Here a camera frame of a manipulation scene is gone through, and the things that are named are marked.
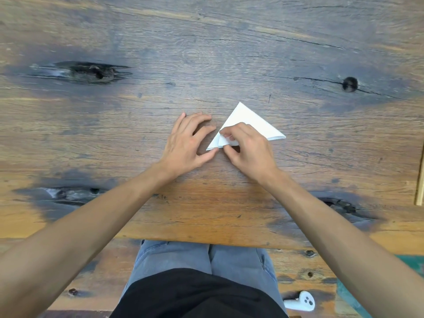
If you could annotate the person's right hand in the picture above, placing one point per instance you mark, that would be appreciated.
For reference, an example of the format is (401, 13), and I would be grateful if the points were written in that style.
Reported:
(254, 154)

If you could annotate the person's left hand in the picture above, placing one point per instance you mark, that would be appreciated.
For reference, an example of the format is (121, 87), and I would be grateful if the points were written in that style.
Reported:
(181, 149)

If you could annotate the person's left thumb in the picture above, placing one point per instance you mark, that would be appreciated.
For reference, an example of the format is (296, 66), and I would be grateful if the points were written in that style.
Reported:
(207, 155)

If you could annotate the person's left little finger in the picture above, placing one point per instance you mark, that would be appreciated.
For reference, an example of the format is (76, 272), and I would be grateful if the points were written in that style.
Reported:
(179, 122)

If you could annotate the person's right thumb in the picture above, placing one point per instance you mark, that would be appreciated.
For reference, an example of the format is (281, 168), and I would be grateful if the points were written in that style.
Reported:
(231, 156)

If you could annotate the person's left middle finger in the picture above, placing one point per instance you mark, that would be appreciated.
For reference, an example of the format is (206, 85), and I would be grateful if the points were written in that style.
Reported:
(202, 121)

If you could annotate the white paper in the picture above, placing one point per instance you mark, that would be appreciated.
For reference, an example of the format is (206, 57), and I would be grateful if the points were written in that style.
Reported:
(251, 122)

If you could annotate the person's right forearm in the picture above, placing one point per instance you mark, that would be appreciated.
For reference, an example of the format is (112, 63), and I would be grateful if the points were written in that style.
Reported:
(338, 235)

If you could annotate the person's left forearm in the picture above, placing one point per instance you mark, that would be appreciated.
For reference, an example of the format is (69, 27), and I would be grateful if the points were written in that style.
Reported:
(82, 235)

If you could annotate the grey jeans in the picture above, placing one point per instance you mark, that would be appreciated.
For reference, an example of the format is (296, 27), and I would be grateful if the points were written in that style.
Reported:
(185, 258)

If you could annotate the black shirt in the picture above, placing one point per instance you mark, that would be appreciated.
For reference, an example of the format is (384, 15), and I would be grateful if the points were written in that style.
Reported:
(198, 298)

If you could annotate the wooden bench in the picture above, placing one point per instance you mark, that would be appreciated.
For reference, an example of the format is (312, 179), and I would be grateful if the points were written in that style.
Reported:
(106, 261)

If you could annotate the white controller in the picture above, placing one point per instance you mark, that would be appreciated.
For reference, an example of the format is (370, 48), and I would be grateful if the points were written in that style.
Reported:
(303, 302)

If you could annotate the light wooden strip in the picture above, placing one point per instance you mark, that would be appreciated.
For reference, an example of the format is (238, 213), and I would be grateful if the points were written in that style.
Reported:
(420, 185)

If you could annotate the teal painted board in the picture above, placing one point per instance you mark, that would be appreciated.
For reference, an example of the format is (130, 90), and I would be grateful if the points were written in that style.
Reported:
(412, 263)

